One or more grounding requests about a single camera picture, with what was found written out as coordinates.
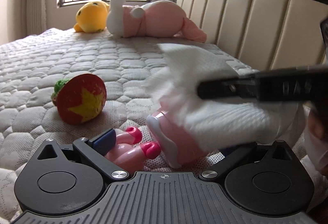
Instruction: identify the pink plastic doll toy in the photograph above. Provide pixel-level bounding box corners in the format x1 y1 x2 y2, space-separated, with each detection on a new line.
105 111 207 174

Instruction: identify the white paper towel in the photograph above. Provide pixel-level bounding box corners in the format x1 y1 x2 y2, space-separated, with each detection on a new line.
145 44 306 152

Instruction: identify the gloved right hand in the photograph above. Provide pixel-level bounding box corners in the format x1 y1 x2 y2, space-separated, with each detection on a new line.
305 107 327 176

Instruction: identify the red strawberry plush toy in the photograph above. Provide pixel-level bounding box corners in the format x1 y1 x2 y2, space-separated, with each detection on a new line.
51 74 107 125

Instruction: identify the beige padded headboard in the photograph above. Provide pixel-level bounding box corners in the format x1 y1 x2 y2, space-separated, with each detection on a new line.
177 0 327 70

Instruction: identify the yellow plush toy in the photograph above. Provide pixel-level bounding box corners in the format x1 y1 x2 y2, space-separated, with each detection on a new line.
73 1 110 33

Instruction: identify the pink white rabbit plush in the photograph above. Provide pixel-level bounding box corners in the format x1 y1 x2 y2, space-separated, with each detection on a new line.
106 0 207 42

